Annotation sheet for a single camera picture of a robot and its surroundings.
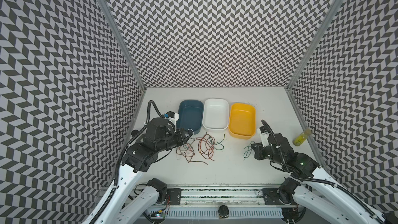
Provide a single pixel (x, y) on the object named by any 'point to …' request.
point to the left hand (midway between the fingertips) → (193, 133)
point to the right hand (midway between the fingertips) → (252, 144)
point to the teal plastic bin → (190, 115)
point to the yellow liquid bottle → (299, 140)
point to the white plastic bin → (215, 114)
